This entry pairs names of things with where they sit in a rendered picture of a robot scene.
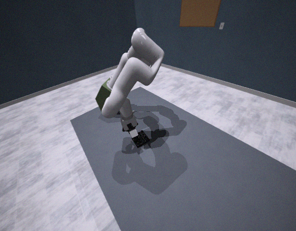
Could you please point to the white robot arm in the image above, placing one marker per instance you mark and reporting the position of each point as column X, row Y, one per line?
column 132, row 68

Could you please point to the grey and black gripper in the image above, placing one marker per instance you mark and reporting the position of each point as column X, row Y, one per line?
column 125, row 122

